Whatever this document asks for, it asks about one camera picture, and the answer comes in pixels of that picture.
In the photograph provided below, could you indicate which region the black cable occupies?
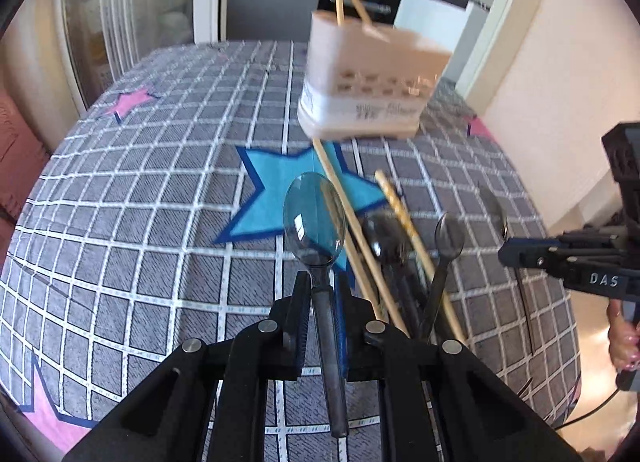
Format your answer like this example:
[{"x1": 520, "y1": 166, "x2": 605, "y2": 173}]
[{"x1": 552, "y1": 386, "x2": 622, "y2": 429}]

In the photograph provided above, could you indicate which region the pink plastic stool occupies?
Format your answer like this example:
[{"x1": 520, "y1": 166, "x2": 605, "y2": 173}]
[{"x1": 0, "y1": 89, "x2": 51, "y2": 243}]

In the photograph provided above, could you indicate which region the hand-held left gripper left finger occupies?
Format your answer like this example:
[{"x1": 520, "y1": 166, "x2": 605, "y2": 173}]
[{"x1": 62, "y1": 271, "x2": 313, "y2": 462}]

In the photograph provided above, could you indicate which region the glass sliding door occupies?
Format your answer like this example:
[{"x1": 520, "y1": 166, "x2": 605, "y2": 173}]
[{"x1": 60, "y1": 0, "x2": 198, "y2": 110}]

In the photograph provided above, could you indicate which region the person's right hand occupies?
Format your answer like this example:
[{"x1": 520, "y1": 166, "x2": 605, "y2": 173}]
[{"x1": 606, "y1": 299, "x2": 640, "y2": 373}]

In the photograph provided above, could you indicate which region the grey kitchen cabinet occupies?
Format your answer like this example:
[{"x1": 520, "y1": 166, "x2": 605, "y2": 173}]
[{"x1": 227, "y1": 0, "x2": 323, "y2": 41}]

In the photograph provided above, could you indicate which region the translucent grey plastic spoon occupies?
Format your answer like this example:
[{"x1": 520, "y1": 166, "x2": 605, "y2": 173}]
[
  {"x1": 283, "y1": 173, "x2": 349, "y2": 439},
  {"x1": 361, "y1": 214, "x2": 418, "y2": 338},
  {"x1": 419, "y1": 213, "x2": 467, "y2": 340},
  {"x1": 479, "y1": 187, "x2": 536, "y2": 358}
]

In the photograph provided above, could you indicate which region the grey checked star tablecloth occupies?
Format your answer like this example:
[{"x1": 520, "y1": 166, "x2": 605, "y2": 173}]
[{"x1": 0, "y1": 39, "x2": 583, "y2": 462}]

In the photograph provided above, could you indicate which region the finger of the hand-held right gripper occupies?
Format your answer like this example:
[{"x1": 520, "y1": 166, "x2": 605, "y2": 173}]
[
  {"x1": 497, "y1": 237, "x2": 640, "y2": 300},
  {"x1": 560, "y1": 226, "x2": 640, "y2": 255}
]

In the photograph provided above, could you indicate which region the beige plastic utensil holder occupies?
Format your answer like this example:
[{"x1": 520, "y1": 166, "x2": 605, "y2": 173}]
[{"x1": 297, "y1": 9, "x2": 451, "y2": 140}]

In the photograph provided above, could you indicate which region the patterned wooden chopstick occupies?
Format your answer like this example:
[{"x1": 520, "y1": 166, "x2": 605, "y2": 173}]
[{"x1": 375, "y1": 170, "x2": 468, "y2": 344}]

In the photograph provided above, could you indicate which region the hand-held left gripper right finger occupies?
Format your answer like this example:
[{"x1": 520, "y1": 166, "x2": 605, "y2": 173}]
[{"x1": 336, "y1": 272, "x2": 583, "y2": 462}]

